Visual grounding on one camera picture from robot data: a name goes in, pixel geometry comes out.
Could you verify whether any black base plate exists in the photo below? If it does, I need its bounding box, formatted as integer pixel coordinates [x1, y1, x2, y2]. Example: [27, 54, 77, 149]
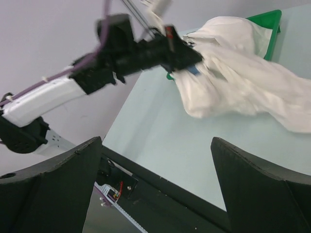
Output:
[96, 146, 231, 233]

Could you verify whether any green plastic tray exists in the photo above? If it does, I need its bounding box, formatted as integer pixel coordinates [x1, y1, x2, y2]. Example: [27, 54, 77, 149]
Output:
[166, 9, 282, 82]

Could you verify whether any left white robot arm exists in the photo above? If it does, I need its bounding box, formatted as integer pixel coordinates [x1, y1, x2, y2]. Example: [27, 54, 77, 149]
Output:
[0, 14, 203, 154]

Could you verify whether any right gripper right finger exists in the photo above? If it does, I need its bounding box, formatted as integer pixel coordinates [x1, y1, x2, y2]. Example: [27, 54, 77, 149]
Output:
[210, 137, 311, 233]

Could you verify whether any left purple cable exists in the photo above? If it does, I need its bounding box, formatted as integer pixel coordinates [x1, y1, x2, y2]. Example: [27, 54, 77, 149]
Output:
[0, 0, 112, 107]

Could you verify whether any white brush-stroke print t-shirt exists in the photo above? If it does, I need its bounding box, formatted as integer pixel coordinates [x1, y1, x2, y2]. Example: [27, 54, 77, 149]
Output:
[174, 16, 311, 134]

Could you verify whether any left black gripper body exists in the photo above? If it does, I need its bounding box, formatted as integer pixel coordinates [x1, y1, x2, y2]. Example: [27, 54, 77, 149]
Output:
[136, 25, 203, 72]

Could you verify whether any white slotted cable duct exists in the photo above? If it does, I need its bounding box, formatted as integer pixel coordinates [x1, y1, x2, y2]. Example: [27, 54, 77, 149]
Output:
[94, 182, 147, 233]

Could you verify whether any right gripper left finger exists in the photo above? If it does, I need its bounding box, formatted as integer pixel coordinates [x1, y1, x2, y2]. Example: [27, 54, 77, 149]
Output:
[0, 137, 102, 233]

